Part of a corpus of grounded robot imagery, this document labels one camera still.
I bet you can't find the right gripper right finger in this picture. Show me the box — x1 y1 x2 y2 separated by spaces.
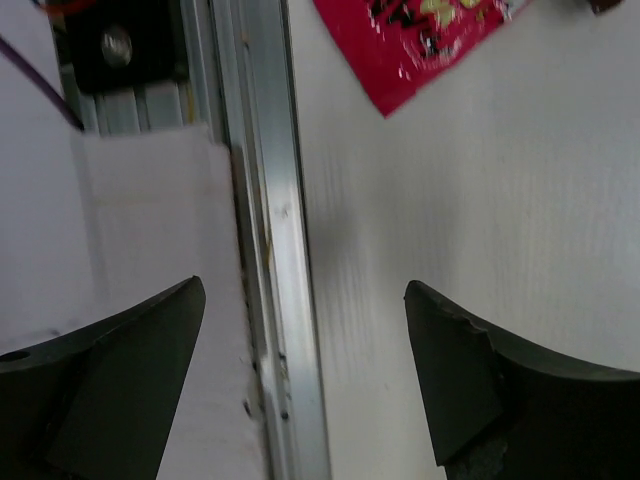
404 281 639 479

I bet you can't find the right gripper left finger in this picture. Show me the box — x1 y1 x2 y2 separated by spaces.
1 276 206 480

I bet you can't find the red candy packet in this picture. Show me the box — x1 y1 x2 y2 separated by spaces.
314 0 528 117

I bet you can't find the white front cover sheet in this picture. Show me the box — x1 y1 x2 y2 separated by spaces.
1 1 268 479

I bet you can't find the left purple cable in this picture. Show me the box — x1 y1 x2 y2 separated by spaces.
0 34 86 132

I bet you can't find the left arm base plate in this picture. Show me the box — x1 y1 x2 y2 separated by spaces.
64 0 189 95

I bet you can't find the aluminium front rail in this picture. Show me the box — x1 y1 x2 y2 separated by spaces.
181 1 331 479

